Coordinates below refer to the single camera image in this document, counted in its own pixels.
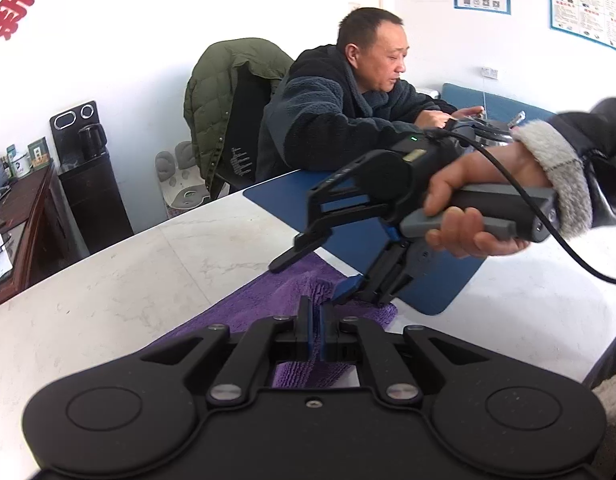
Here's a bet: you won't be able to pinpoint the grey slippers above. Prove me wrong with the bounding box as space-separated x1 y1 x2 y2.
154 141 210 218

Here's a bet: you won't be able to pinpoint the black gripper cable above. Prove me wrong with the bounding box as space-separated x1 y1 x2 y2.
422 127 616 287

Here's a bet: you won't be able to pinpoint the seated man in black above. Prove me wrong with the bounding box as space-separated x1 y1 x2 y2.
256 8 483 182

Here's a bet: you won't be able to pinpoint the white mug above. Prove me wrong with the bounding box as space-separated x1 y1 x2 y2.
11 152 34 179

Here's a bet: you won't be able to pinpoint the purple towel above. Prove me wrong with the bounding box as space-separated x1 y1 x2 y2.
152 251 399 390

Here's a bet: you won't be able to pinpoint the blue desk mat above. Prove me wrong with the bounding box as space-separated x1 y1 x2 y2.
240 81 557 317

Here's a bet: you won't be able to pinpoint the dark wooden desk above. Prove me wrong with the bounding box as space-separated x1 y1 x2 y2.
0 165 90 306

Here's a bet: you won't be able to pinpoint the operator right forearm sleeve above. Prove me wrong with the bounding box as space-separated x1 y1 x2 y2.
513 98 616 238

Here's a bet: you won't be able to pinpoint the green puffer jacket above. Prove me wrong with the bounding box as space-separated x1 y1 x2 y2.
183 38 293 200

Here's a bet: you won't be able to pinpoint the black water dispenser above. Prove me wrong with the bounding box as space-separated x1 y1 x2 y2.
49 101 133 254

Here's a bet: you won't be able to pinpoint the operator right hand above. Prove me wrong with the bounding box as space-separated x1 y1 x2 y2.
424 142 551 258

